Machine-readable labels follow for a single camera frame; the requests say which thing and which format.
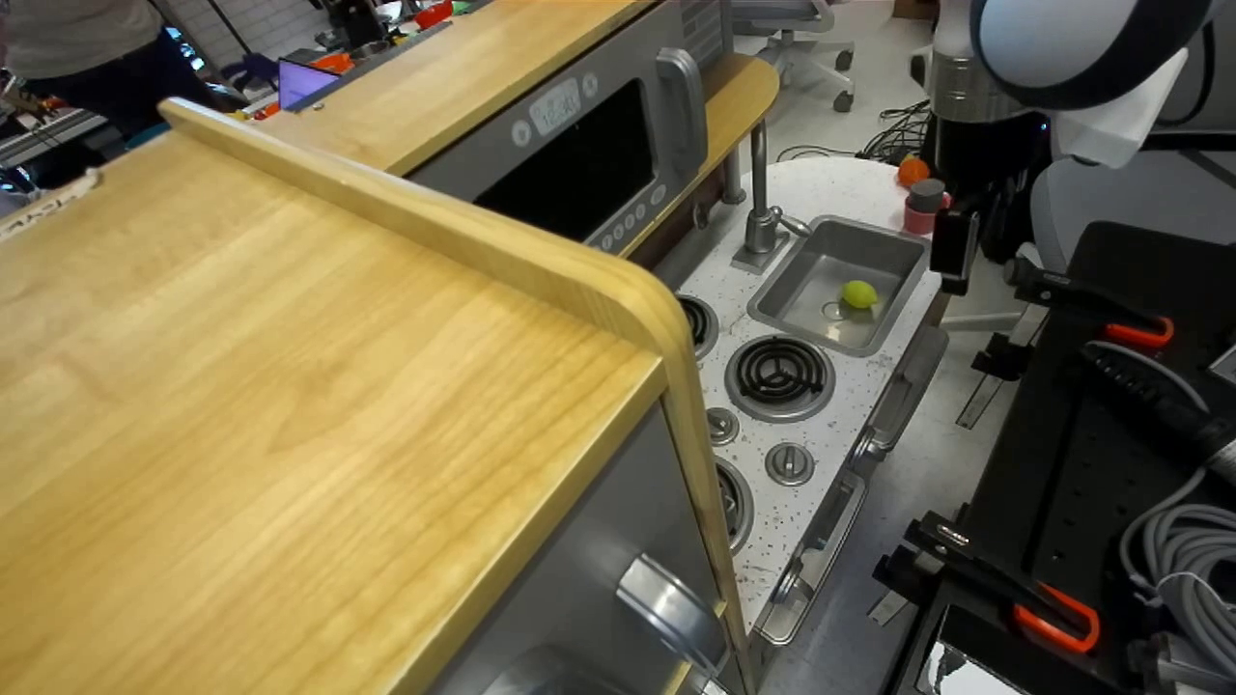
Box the white office chair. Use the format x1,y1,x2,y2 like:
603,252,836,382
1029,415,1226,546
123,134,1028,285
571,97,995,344
1028,50,1236,268

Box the grey toy microwave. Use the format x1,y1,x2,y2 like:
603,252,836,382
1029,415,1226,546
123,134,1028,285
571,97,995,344
406,0,740,264

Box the grey wheeled office chair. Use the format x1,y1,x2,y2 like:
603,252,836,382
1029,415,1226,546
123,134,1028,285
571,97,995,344
727,0,862,120

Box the grey toy faucet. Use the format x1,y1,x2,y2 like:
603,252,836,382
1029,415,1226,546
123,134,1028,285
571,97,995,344
728,120,816,276

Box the black pegboard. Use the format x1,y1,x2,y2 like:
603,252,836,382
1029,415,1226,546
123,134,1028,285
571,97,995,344
898,215,1236,695

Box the grey coiled cable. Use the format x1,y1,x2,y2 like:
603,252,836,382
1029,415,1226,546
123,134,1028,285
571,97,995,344
1117,467,1236,695

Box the person in grey shirt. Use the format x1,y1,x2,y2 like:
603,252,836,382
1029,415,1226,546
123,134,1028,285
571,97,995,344
0,0,223,130

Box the silver fridge door handle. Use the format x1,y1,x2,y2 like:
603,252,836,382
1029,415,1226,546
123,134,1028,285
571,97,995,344
615,551,728,678

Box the purple laptop screen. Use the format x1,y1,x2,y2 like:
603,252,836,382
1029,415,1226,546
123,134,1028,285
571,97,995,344
262,63,338,117

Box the grey front door handle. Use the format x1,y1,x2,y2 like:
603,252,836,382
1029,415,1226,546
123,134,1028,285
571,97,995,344
847,321,952,465
751,471,868,653

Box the black coil stove burner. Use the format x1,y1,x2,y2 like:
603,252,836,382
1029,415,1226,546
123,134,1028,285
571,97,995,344
723,328,836,424
710,454,762,555
675,292,727,362

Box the grey stove knob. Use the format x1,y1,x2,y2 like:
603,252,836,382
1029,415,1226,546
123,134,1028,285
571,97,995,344
764,442,817,489
704,407,745,448

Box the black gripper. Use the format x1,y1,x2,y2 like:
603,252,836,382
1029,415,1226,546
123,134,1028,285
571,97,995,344
926,117,1054,299

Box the grey microwave handle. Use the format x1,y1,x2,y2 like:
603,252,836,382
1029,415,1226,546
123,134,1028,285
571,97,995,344
647,46,710,187

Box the black ribbed handle tool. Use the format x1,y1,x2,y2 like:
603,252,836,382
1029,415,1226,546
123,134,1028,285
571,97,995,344
1076,341,1236,488

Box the black floor cables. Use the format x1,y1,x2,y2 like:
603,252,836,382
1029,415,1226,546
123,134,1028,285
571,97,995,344
853,97,938,165

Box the black clamp orange handle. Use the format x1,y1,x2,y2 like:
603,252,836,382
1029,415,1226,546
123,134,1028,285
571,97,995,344
868,505,1109,660
952,252,1181,438

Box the wooden toy kitchen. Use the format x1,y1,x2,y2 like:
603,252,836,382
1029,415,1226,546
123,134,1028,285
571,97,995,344
0,0,980,695

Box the grey toy fridge door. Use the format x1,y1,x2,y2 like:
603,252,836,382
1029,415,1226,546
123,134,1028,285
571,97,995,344
427,397,749,695

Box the red toy bottle grey cap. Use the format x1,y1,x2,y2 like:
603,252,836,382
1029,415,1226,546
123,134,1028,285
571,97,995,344
898,176,950,242

